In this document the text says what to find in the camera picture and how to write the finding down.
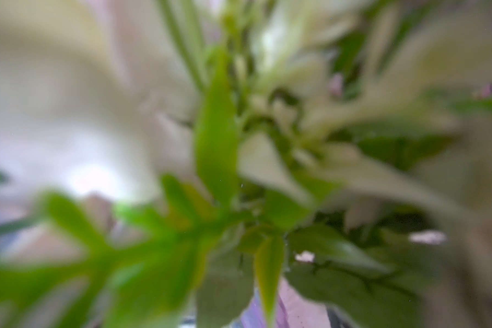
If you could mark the purple glass vase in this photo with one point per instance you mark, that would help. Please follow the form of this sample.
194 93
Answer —
233 302

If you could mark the small pink flower sprigs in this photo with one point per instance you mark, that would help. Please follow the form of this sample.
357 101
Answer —
341 146

